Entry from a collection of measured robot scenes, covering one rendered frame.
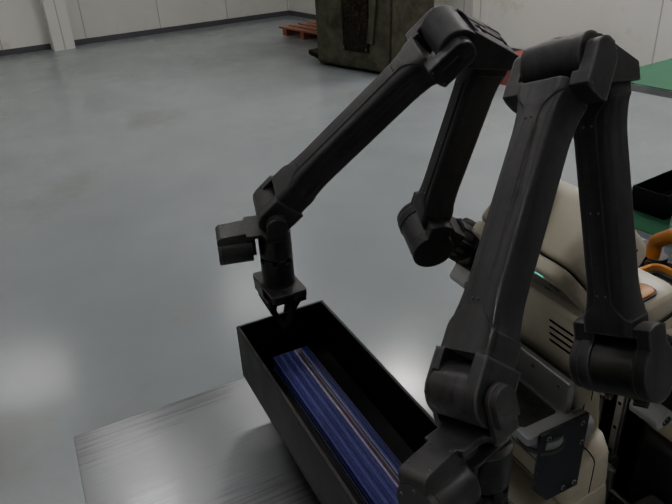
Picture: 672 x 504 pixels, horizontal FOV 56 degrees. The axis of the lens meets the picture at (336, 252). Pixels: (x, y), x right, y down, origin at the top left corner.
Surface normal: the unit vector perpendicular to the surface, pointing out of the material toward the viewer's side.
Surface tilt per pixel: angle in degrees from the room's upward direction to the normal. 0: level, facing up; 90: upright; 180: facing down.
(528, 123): 50
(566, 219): 42
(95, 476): 0
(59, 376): 0
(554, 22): 90
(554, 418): 0
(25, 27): 90
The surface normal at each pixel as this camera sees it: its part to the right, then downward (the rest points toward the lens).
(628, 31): -0.83, 0.30
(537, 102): -0.73, -0.39
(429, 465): -0.32, -0.91
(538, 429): -0.05, -0.88
